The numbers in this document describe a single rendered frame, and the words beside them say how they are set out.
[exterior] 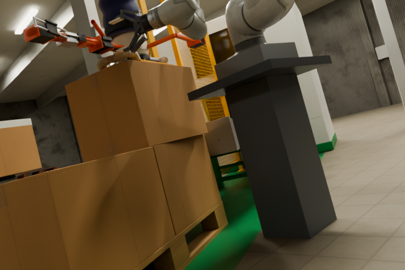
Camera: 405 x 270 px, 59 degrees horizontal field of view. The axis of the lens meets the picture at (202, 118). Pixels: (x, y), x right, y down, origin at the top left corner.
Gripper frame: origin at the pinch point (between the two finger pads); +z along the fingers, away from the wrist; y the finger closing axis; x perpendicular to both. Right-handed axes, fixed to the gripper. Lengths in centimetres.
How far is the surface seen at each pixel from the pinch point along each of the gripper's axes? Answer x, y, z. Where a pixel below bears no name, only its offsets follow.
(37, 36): -37.0, 2.7, 8.8
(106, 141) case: -3.9, 45.8, 16.2
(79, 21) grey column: 127, -80, 122
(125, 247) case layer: -37, 85, -8
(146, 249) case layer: -26, 90, -8
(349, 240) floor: 10, 108, -74
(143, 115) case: -3.0, 39.2, -6.1
